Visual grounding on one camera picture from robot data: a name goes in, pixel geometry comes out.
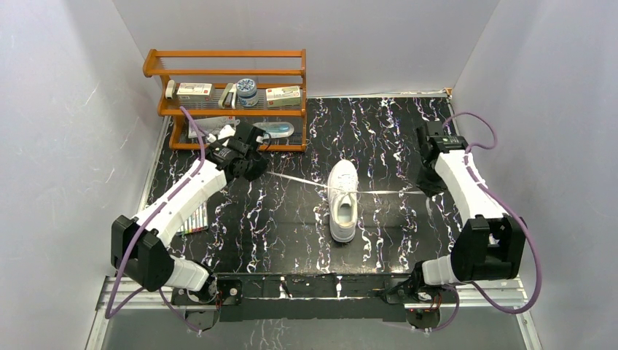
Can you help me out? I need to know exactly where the blue packaged toothbrush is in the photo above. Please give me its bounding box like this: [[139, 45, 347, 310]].
[[254, 122, 294, 139]]

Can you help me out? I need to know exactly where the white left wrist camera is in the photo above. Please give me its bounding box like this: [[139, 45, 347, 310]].
[[207, 125, 235, 143]]

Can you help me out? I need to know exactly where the white box left shelf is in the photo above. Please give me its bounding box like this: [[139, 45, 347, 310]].
[[176, 82, 215, 101]]

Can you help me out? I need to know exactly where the white sneaker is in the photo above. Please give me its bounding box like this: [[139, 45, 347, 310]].
[[327, 160, 359, 243]]

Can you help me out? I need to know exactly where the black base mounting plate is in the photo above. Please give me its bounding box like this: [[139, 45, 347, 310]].
[[171, 273, 455, 328]]

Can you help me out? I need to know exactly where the coloured marker pen set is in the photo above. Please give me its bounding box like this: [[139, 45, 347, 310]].
[[176, 202, 209, 236]]

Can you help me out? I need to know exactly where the white packaged item lower shelf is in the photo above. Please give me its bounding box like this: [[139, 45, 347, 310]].
[[194, 116, 240, 138]]

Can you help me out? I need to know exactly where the white handle tool left shelf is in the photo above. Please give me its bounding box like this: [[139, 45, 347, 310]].
[[164, 79, 177, 100]]

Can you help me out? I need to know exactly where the aluminium rail frame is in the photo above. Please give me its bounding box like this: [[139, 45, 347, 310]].
[[97, 274, 528, 310]]

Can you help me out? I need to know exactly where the white shoelace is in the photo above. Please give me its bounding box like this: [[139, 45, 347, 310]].
[[266, 171, 425, 195]]

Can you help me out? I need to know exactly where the blue white round jar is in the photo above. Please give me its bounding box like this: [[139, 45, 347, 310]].
[[236, 78, 259, 107]]

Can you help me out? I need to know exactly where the orange wooden shelf rack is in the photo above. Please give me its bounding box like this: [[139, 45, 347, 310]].
[[142, 49, 308, 152]]

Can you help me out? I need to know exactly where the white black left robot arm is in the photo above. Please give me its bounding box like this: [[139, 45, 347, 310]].
[[111, 122, 269, 303]]

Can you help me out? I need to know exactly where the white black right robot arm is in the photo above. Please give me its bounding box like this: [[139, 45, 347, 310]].
[[410, 121, 525, 302]]

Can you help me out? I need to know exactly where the white green box right shelf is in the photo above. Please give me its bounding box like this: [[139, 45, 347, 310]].
[[265, 85, 302, 108]]

